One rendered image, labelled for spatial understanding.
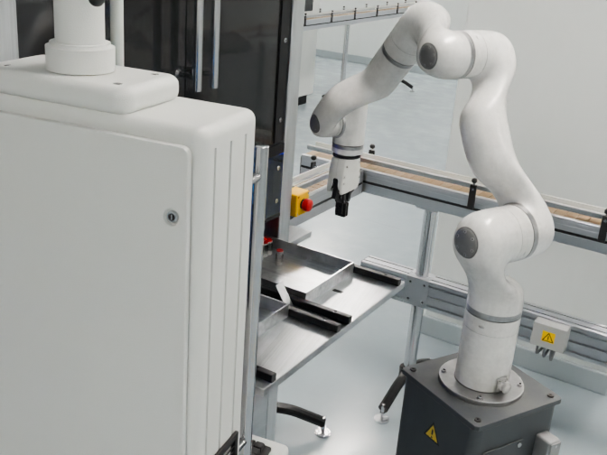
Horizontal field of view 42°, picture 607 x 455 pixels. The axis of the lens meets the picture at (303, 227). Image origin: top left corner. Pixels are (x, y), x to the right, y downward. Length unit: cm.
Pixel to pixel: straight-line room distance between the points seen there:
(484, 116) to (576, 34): 168
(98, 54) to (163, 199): 24
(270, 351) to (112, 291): 74
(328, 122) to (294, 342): 55
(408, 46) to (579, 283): 191
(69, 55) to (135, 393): 50
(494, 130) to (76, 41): 88
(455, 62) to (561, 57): 171
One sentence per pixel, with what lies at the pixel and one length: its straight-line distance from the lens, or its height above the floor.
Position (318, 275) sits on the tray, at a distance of 224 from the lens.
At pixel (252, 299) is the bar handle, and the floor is 122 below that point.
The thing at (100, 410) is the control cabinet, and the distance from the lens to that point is 131.
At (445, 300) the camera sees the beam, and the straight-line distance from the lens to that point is 310.
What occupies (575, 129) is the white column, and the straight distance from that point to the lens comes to 339.
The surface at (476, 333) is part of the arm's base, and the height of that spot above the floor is 101.
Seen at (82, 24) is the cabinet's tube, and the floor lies 165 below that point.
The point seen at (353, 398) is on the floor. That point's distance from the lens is 334.
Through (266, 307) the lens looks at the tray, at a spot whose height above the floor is 89.
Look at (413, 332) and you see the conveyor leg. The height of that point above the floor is 31.
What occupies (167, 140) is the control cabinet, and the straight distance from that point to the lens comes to 108.
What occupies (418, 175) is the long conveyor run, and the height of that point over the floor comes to 95.
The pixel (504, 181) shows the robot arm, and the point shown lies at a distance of 172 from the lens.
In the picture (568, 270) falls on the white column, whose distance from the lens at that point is 355.
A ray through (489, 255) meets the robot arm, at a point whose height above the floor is 121.
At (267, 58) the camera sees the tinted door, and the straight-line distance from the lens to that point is 217.
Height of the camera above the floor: 182
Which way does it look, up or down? 21 degrees down
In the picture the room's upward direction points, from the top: 4 degrees clockwise
